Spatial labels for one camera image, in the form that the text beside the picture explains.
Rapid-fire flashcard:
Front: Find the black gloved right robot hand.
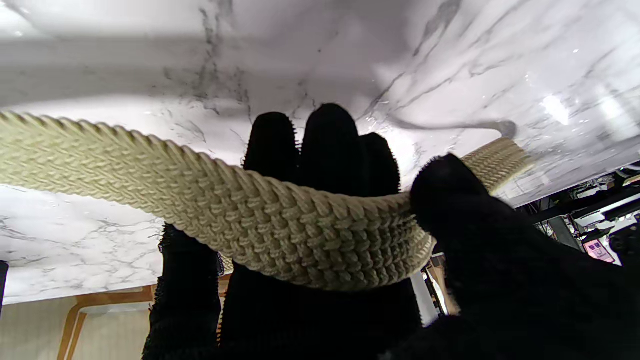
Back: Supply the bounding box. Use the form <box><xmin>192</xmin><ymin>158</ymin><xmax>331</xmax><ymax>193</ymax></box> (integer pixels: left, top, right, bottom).
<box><xmin>142</xmin><ymin>103</ymin><xmax>640</xmax><ymax>360</ymax></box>

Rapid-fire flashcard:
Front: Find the beige woven belt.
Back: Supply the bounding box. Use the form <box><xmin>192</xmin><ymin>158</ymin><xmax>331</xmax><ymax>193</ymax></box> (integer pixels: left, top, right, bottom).
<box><xmin>0</xmin><ymin>111</ymin><xmax>532</xmax><ymax>292</ymax></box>

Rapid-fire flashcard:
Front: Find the black storage box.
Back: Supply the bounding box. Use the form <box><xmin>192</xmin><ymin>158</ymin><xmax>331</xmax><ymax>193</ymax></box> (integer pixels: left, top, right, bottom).
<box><xmin>0</xmin><ymin>260</ymin><xmax>9</xmax><ymax>318</ymax></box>

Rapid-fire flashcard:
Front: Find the printed room scene backdrop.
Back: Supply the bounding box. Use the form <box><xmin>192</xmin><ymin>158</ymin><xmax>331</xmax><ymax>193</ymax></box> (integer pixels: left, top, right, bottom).
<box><xmin>0</xmin><ymin>255</ymin><xmax>453</xmax><ymax>360</ymax></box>

